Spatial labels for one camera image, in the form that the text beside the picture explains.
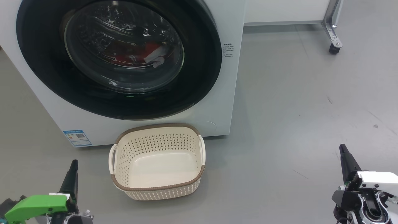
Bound cream perforated basket brown rim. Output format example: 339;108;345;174
108;123;206;201

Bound red basketball jersey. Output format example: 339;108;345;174
96;40;170;69

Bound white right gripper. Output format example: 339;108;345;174
331;144;398;224

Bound small black text sticker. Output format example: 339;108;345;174
222;44;235;59

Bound white front-load washing machine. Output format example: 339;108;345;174
0;0;246;147

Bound washing machine door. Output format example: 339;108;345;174
16;0;222;121

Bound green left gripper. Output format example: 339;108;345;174
4;160;94;224

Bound blue energy label sticker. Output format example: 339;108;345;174
63;130;92;147

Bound round drain filter cover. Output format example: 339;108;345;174
196;121;217;136

